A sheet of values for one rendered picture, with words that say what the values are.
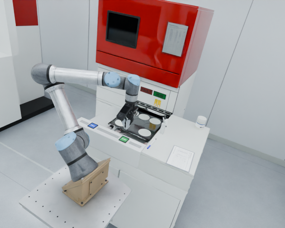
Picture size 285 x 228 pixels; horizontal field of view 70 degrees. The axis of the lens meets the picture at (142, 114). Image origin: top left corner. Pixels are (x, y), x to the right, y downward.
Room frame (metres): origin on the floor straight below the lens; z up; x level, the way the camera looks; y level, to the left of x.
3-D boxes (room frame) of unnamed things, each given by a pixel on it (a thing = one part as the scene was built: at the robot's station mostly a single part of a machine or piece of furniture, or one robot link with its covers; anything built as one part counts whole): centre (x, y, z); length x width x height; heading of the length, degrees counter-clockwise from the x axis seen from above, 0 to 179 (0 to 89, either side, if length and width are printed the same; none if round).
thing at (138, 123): (1.46, 0.02, 0.90); 0.34 x 0.34 x 0.01; 69
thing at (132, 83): (1.12, 0.09, 1.36); 0.09 x 0.08 x 0.11; 91
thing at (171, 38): (2.03, 0.01, 1.52); 0.81 x 0.75 x 0.59; 69
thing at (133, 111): (1.12, 0.08, 1.20); 0.09 x 0.08 x 0.12; 158
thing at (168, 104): (1.74, 0.12, 1.02); 0.82 x 0.03 x 0.40; 69
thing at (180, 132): (1.24, -0.31, 0.89); 0.62 x 0.35 x 0.14; 159
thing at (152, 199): (1.34, -0.02, 0.41); 0.97 x 0.64 x 0.82; 69
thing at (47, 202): (0.75, 0.25, 0.75); 0.45 x 0.44 x 0.13; 158
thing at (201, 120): (1.44, -0.48, 1.01); 0.07 x 0.07 x 0.10
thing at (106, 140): (1.15, 0.21, 0.89); 0.55 x 0.09 x 0.14; 69
